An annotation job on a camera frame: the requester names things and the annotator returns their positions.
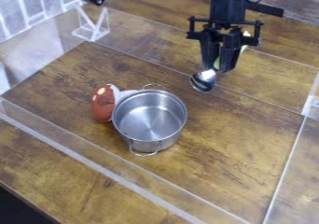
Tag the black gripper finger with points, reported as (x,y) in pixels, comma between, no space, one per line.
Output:
(230,51)
(208,50)

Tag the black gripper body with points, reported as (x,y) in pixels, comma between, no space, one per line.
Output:
(226,26)

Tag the green handled metal spoon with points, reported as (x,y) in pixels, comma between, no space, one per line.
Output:
(204,79)

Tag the small steel pot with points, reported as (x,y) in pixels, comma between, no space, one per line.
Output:
(150,117)

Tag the red toy mushroom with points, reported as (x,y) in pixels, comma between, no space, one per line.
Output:
(104,98)

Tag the clear acrylic front barrier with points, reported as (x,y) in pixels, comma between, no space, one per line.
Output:
(162,192)

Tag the clear acrylic right panel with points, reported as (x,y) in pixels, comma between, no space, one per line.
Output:
(295,199)

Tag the black wall strip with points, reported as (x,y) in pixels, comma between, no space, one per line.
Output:
(275,11)

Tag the clear acrylic triangle bracket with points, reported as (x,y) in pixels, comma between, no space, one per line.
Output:
(90,30)

